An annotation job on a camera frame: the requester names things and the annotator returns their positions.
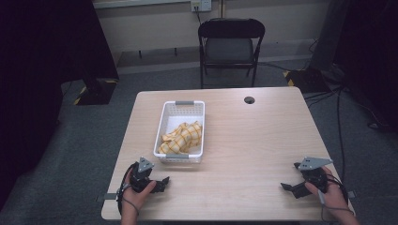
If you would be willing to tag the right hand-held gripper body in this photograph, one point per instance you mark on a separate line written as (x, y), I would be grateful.
(314, 175)

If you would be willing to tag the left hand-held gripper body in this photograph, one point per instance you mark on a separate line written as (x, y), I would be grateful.
(141, 179)

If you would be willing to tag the yellow checked cloth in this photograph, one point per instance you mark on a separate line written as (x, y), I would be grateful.
(183, 137)

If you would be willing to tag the white plastic basket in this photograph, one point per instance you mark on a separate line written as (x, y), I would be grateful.
(175, 118)

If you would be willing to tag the person's left hand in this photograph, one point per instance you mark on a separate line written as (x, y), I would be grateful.
(139, 197)

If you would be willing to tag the person's right hand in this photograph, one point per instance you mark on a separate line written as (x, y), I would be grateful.
(333, 195)

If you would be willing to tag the black stand base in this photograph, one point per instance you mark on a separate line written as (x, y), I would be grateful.
(308, 79)
(97, 92)

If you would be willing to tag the dark curtain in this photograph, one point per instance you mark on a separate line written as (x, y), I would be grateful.
(37, 78)
(372, 56)

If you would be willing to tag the black folding chair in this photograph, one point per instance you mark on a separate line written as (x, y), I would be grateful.
(231, 29)

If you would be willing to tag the grey table bracket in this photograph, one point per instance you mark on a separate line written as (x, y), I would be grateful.
(108, 196)
(351, 194)

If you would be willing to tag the white wall socket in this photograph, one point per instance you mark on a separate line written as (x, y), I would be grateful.
(205, 4)

